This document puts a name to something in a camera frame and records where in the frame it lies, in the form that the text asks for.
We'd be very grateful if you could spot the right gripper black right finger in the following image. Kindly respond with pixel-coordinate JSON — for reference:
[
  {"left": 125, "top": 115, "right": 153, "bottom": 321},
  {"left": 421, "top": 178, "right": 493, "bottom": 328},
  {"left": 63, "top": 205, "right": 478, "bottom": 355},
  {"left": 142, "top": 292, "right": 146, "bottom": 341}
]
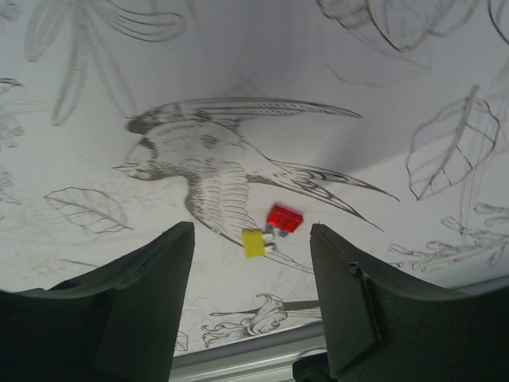
[{"left": 310, "top": 224, "right": 508, "bottom": 381}]

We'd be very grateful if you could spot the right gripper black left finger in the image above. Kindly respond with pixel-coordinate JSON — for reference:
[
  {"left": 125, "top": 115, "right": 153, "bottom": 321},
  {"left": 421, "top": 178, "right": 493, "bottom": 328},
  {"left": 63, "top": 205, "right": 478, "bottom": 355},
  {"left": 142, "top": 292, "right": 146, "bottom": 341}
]
[{"left": 1, "top": 222, "right": 195, "bottom": 381}]

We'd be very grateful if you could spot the red fuse from pair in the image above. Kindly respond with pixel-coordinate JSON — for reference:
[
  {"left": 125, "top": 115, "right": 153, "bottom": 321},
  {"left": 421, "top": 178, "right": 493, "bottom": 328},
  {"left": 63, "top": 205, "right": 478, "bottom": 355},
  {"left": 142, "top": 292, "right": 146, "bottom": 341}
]
[{"left": 266, "top": 204, "right": 304, "bottom": 234}]

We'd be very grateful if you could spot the yellow and red fuse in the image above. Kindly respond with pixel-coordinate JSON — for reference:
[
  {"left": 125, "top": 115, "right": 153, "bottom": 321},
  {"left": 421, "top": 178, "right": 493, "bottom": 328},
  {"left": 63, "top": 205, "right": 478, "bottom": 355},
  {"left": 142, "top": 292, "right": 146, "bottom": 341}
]
[{"left": 241, "top": 229, "right": 275, "bottom": 259}]

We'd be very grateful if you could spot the floral patterned mat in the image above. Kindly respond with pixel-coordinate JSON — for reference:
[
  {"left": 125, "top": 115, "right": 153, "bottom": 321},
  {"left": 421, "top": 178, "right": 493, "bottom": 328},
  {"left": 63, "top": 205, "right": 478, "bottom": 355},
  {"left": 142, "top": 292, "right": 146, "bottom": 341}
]
[{"left": 1, "top": 1, "right": 508, "bottom": 354}]

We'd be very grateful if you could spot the aluminium rail frame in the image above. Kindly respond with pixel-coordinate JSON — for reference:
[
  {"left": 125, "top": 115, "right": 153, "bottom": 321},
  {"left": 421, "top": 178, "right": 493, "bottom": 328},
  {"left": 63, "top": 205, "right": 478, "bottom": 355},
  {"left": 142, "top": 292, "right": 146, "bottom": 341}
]
[{"left": 169, "top": 322, "right": 326, "bottom": 382}]

